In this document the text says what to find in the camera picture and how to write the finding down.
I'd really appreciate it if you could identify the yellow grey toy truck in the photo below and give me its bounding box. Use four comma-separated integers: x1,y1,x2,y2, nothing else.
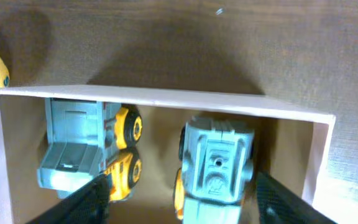
37,98,143,202
173,117,255,223

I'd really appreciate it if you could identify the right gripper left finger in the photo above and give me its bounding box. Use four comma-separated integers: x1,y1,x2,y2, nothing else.
27,174,110,224

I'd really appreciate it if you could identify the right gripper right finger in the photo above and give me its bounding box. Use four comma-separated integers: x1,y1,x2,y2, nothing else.
256,172,336,224

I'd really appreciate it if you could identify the pink cardboard box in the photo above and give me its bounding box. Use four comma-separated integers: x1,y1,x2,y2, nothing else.
0,85,336,223

